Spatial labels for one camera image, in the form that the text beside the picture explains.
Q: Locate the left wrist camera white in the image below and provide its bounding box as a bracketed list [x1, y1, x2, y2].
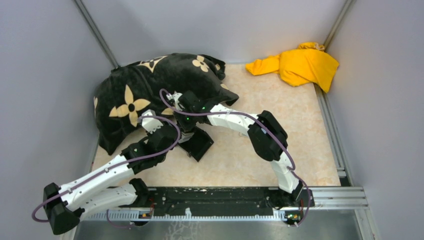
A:
[139, 109, 164, 134]

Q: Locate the aluminium front rail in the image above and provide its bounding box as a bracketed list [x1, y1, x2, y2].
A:
[310, 186, 369, 211]

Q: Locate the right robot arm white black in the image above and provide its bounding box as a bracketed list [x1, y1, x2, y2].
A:
[165, 91, 304, 206]

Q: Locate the black floral plush pillow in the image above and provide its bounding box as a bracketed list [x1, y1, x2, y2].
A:
[93, 53, 239, 155]

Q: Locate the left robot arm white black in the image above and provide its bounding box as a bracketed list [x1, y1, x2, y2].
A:
[43, 123, 181, 235]

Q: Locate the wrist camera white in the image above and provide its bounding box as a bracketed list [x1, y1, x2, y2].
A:
[139, 109, 164, 134]
[165, 92, 184, 111]

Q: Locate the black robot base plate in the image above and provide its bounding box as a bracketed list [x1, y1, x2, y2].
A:
[129, 187, 315, 225]

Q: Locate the white toothed cable strip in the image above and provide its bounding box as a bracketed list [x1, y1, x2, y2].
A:
[85, 208, 287, 222]

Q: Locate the yellow cloth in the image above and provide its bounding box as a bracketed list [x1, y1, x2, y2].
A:
[245, 42, 340, 93]

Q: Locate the black card tray box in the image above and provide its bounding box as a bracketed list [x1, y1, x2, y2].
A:
[177, 126, 214, 162]

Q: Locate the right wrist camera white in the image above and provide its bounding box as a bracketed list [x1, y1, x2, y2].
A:
[165, 92, 184, 111]

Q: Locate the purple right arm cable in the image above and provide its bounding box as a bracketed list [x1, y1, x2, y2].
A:
[159, 88, 314, 228]

